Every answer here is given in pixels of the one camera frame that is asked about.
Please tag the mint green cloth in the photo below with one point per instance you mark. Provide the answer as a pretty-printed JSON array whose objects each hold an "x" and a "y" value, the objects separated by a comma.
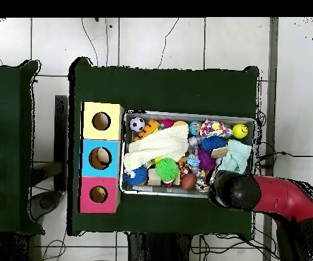
[{"x": 236, "y": 157}]

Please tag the small soccer ball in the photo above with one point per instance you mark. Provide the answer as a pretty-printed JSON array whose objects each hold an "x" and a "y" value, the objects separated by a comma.
[{"x": 137, "y": 124}]

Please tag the large blue puffer ball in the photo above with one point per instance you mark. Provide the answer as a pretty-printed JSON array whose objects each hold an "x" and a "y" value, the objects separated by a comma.
[{"x": 138, "y": 176}]

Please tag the green puffer toy with eyes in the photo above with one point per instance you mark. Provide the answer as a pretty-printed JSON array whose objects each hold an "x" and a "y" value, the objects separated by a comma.
[{"x": 167, "y": 169}]

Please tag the purple spiky rubber toy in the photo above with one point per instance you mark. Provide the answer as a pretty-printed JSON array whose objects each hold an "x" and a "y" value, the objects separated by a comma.
[{"x": 206, "y": 160}]

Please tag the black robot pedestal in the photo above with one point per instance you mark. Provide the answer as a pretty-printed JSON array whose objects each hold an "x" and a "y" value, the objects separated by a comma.
[{"x": 159, "y": 250}]

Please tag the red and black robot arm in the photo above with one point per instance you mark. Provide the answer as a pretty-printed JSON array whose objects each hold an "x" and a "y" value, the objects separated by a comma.
[{"x": 281, "y": 195}]

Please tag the grey plastic base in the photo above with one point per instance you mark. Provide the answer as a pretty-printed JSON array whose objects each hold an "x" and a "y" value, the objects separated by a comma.
[{"x": 46, "y": 202}]

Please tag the black upright panel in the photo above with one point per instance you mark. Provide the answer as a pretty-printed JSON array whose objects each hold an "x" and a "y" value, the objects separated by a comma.
[{"x": 61, "y": 136}]

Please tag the wooden box with three holes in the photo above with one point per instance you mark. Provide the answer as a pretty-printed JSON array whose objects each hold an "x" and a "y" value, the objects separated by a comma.
[{"x": 87, "y": 168}]

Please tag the white polka dot cloth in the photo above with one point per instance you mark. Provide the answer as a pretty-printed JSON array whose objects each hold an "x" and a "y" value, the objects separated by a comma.
[{"x": 213, "y": 128}]

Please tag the cream muslin cloth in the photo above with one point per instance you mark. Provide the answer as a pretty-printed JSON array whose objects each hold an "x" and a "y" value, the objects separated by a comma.
[{"x": 159, "y": 146}]

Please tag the dark green table cloth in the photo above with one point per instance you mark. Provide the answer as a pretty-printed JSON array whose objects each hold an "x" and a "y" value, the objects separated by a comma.
[
  {"x": 159, "y": 89},
  {"x": 9, "y": 136}
]

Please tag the yellow plush toy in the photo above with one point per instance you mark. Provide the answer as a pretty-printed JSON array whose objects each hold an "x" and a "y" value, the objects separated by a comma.
[{"x": 101, "y": 191}]

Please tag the brown ball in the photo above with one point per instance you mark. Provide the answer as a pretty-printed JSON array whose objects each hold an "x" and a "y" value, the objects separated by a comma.
[{"x": 188, "y": 181}]

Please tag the shallow metal mesh bin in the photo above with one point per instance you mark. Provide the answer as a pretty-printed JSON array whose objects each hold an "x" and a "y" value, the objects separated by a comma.
[{"x": 156, "y": 189}]

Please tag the yellow smiley ball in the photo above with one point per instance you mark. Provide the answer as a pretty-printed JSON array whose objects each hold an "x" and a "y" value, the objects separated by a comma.
[{"x": 240, "y": 131}]

